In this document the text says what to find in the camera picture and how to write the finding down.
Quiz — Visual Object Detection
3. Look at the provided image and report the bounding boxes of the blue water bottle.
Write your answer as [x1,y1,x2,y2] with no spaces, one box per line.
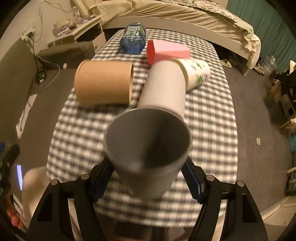
[120,23,146,54]

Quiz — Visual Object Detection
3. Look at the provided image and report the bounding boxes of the white bedside table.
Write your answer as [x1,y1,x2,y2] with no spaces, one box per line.
[47,15,106,53]

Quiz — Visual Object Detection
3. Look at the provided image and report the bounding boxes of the white slipper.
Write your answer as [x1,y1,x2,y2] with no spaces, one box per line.
[220,59,232,68]

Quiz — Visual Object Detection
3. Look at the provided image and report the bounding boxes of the brown paper cup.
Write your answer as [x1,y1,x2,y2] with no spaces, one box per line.
[74,60,133,107]

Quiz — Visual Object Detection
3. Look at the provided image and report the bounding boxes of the grey plastic cup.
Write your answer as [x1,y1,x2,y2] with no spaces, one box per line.
[103,108,192,200]

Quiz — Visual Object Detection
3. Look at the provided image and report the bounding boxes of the bed with beige sheet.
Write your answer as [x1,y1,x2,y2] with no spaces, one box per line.
[89,1,261,71]

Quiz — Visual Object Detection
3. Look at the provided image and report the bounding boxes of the white printed paper cup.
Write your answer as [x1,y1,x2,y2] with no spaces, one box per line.
[172,58,211,91]

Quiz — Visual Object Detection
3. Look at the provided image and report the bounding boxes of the chair piled with clothes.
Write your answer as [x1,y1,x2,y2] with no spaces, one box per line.
[270,60,295,133]

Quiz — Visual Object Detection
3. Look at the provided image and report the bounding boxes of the red pink box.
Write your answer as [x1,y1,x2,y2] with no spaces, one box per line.
[147,39,191,65]

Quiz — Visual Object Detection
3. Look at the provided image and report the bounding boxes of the wall power strip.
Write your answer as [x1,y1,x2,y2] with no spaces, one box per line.
[19,26,36,42]

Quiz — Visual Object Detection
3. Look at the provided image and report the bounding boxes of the white charging cable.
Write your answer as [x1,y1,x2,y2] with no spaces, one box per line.
[34,53,61,90]

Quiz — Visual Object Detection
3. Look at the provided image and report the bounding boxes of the green curtain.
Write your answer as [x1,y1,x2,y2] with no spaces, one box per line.
[227,0,295,72]

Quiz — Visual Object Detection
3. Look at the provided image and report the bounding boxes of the floral patterned duvet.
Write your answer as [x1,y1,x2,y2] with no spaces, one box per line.
[163,0,236,23]

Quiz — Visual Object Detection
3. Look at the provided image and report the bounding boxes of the grey white checkered tablecloth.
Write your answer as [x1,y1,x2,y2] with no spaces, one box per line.
[46,29,238,227]

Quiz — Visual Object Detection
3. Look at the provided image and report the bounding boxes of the clear plastic bottle on nightstand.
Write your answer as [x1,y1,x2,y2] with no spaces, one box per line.
[72,6,81,24]

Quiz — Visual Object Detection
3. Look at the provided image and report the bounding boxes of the large clear water jug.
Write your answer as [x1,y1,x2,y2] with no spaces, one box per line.
[262,55,276,75]

